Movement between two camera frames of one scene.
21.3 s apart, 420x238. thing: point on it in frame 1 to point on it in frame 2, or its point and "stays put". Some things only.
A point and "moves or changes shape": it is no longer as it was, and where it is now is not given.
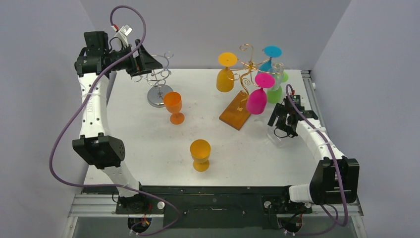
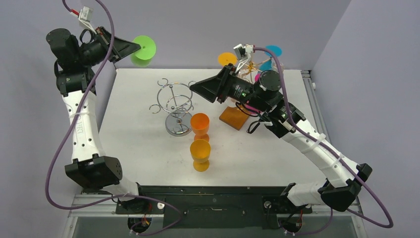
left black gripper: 142,64 to 122,47
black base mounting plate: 218,208 stays put
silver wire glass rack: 160,95 to 175,98
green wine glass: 274,94 moves or changes shape
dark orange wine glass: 173,100 to 200,124
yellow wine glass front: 200,149 stays put
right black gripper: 279,115 to 223,85
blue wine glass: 271,51 stays put
